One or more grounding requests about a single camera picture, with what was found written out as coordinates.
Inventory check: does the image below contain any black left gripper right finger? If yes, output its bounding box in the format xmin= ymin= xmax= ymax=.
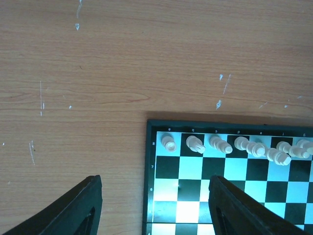
xmin=208 ymin=175 xmax=308 ymax=235

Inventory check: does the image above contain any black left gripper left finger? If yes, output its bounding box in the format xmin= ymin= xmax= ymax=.
xmin=5 ymin=175 xmax=103 ymax=235

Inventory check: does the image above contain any white chess piece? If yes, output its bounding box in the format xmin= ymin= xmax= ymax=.
xmin=265 ymin=148 xmax=291 ymax=165
xmin=276 ymin=141 xmax=310 ymax=159
xmin=161 ymin=135 xmax=177 ymax=152
xmin=296 ymin=139 xmax=313 ymax=155
xmin=209 ymin=136 xmax=233 ymax=154
xmin=186 ymin=136 xmax=206 ymax=154
xmin=234 ymin=137 xmax=265 ymax=158

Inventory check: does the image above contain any black white chessboard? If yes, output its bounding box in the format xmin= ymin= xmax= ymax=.
xmin=142 ymin=119 xmax=313 ymax=235

